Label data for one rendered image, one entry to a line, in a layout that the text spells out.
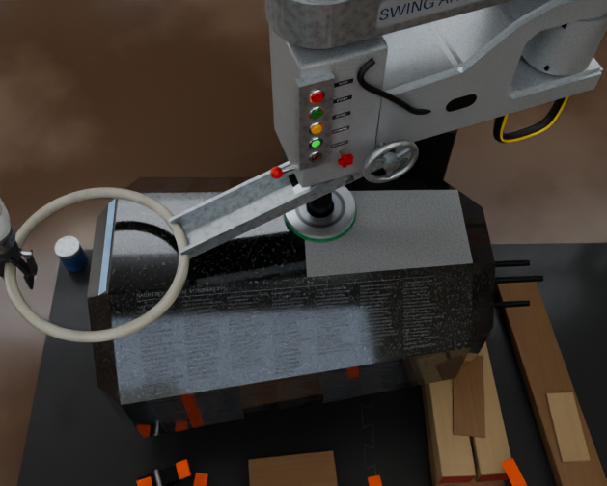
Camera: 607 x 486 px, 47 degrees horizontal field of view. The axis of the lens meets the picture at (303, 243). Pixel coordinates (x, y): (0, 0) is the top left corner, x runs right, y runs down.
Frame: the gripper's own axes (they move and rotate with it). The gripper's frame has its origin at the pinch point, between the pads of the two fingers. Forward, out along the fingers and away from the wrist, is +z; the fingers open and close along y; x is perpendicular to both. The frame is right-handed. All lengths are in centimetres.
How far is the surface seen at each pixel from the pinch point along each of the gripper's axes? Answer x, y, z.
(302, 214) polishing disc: 14, 81, -7
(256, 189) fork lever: 17, 67, -16
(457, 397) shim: -24, 137, 57
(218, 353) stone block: -20, 54, 13
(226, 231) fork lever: 3, 58, -16
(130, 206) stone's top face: 23.6, 29.5, -0.1
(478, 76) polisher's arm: 16, 119, -60
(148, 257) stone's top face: 5.1, 35.1, -0.4
